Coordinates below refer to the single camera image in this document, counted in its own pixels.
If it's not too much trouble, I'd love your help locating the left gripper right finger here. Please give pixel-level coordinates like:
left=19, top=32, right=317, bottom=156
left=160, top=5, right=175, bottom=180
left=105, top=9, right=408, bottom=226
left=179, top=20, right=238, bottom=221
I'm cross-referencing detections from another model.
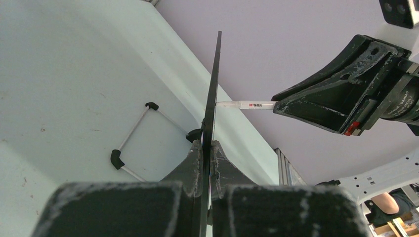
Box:
left=210, top=141, right=369, bottom=237

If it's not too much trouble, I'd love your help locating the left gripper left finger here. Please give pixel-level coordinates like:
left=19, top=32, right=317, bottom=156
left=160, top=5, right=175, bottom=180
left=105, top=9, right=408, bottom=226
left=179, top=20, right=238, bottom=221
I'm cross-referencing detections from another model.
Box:
left=32, top=140, right=203, bottom=237

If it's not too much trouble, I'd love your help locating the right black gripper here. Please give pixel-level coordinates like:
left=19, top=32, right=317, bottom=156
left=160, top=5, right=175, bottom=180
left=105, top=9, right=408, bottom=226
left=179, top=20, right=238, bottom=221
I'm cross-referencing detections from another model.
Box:
left=271, top=35, right=419, bottom=136

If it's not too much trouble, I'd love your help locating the white marker pen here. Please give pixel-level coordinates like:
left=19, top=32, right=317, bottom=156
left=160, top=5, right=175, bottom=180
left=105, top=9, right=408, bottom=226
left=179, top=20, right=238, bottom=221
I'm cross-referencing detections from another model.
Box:
left=216, top=101, right=276, bottom=110

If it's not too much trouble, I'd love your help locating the black framed whiteboard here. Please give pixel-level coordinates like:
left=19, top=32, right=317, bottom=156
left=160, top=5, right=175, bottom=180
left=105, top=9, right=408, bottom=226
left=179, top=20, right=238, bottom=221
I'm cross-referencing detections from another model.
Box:
left=199, top=31, right=222, bottom=237

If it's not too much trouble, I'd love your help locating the person in background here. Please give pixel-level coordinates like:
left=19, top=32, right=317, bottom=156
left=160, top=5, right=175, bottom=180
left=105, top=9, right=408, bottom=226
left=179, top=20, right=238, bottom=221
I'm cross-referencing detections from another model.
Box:
left=364, top=188, right=419, bottom=227

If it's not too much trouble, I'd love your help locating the wire whiteboard back stand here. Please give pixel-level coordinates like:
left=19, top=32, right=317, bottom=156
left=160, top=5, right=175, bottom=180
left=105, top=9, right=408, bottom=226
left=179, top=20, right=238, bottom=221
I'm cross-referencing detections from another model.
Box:
left=109, top=102, right=202, bottom=182

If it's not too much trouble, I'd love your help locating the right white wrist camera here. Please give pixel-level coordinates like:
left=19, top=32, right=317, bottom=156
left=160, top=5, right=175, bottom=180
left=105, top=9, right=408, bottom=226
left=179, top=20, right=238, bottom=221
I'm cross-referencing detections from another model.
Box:
left=373, top=0, right=419, bottom=63

